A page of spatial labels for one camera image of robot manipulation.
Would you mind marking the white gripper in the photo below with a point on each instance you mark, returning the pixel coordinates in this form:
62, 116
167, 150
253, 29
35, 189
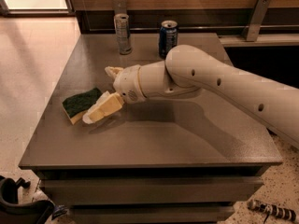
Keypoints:
127, 83

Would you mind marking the green and yellow sponge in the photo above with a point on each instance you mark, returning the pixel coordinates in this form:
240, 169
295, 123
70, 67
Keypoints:
77, 105

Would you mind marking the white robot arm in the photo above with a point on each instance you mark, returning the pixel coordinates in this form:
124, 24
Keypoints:
185, 71

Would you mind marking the silver tall can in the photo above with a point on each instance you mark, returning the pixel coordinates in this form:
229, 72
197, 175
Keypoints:
121, 25

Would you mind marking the blue soda can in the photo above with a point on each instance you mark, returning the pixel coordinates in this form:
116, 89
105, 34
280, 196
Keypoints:
168, 37

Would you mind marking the grey drawer cabinet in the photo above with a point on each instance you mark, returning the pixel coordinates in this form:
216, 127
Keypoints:
160, 162

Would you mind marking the grey side shelf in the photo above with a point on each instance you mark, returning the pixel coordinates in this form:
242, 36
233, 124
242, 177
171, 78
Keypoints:
233, 41

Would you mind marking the left metal wall bracket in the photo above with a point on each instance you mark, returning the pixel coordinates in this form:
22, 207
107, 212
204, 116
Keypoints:
119, 6

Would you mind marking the metal wall bracket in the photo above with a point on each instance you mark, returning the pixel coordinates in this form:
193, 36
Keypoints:
119, 6
252, 29

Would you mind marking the right metal wall bracket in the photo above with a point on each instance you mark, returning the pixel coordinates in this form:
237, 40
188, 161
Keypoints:
252, 29

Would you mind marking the striped black white handle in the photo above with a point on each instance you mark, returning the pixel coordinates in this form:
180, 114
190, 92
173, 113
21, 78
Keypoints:
273, 210

